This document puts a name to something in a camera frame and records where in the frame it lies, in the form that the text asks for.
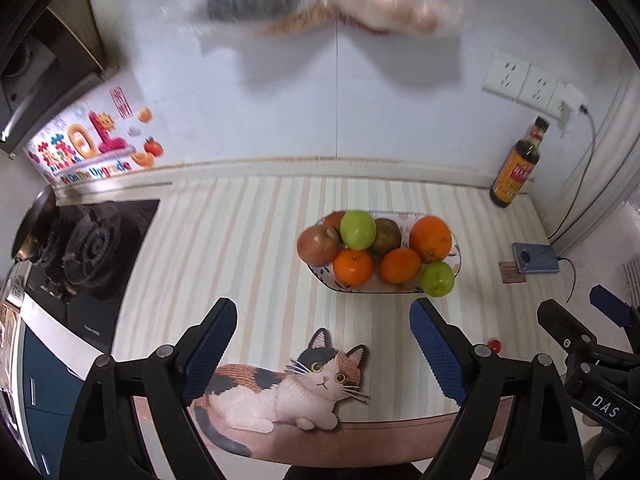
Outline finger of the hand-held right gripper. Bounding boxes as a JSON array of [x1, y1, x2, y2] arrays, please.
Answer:
[[537, 299, 601, 358], [589, 284, 640, 333]]

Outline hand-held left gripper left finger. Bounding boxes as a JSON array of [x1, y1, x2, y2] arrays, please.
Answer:
[[60, 298, 238, 480]]

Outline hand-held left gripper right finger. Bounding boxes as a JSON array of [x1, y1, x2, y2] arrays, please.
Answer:
[[409, 297, 583, 480]]

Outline green apple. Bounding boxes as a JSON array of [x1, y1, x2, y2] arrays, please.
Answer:
[[340, 210, 377, 251], [420, 260, 456, 298]]

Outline oval floral ceramic plate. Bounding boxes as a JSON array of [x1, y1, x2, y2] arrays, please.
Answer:
[[298, 210, 463, 295]]

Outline small orange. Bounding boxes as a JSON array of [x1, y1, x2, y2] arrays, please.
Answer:
[[333, 248, 375, 287], [380, 248, 422, 284]]

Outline large orange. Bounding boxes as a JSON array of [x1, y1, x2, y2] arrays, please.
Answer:
[[409, 215, 454, 264]]

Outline white container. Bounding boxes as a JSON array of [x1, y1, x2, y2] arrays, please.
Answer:
[[581, 410, 640, 480]]

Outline blue power bank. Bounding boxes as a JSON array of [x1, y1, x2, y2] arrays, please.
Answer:
[[511, 242, 561, 276]]

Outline small brown card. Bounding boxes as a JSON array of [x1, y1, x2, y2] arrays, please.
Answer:
[[498, 261, 527, 286]]

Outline striped cat-print table mat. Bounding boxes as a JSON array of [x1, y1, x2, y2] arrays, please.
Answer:
[[112, 172, 577, 464]]

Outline black gas stove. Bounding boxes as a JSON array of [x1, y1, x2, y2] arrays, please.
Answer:
[[20, 199, 161, 357]]

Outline frosted glass sliding door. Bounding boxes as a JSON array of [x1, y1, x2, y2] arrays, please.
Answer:
[[575, 72, 640, 307]]

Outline person's dark fleece clothing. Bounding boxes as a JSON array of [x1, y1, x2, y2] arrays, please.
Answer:
[[284, 463, 422, 480]]

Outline dark soy sauce bottle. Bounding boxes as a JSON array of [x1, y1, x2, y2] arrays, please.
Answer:
[[489, 116, 551, 208]]

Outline blue kitchen cabinet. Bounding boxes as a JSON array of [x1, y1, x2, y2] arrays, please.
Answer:
[[14, 329, 87, 480]]

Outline white charger plug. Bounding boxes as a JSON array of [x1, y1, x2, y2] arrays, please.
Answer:
[[551, 82, 592, 124]]

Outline black frying pan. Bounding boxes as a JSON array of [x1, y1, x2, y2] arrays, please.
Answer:
[[10, 185, 59, 264]]

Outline black range hood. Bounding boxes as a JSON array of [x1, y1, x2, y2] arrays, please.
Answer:
[[0, 0, 109, 147]]

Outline clear plastic bag dark contents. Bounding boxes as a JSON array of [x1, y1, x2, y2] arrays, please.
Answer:
[[160, 0, 332, 45]]

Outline black charging cable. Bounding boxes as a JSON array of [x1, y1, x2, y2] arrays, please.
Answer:
[[546, 105, 599, 307]]

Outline colourful wall sticker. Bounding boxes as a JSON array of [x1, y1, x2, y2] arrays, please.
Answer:
[[27, 85, 166, 187]]

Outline white wall socket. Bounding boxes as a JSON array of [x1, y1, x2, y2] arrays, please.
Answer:
[[482, 49, 532, 101], [516, 64, 564, 112]]

